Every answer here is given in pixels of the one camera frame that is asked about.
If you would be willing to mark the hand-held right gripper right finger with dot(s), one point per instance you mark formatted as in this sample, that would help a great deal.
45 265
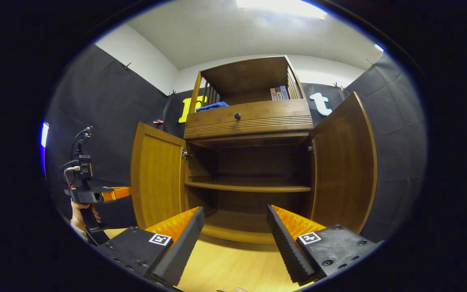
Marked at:
284 243

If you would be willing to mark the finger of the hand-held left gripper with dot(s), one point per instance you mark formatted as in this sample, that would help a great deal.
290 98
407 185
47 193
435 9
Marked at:
116 194

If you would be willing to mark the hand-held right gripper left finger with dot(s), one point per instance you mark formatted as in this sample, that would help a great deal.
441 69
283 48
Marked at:
185 247

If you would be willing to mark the wooden shoe cabinet door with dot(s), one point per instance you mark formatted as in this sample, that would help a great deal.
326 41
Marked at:
345 162
156 174

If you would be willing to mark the wooden double-door shoe cabinet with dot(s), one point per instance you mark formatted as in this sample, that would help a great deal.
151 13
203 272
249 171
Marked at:
249 77

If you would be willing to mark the wooden inner cabinet shelf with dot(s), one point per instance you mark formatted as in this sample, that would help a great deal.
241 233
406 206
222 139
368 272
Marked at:
249 187

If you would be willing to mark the metal door hinge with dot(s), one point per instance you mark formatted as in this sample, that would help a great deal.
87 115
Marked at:
311 147
185 153

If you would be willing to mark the wooden cabinet drawer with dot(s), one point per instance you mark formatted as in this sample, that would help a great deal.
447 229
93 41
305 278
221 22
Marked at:
258 111

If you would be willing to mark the blue cloth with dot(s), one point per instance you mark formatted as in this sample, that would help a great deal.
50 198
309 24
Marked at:
213 106

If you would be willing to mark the small upright book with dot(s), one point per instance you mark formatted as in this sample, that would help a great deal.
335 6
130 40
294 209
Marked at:
273 94
278 93
284 93

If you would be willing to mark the black backdrop cloth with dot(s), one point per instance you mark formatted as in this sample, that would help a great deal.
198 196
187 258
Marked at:
395 134

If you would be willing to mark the small ceiling light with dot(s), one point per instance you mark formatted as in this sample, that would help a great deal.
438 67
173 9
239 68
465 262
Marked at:
379 47

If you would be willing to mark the large ceiling light panel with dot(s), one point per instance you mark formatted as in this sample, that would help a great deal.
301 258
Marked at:
282 6

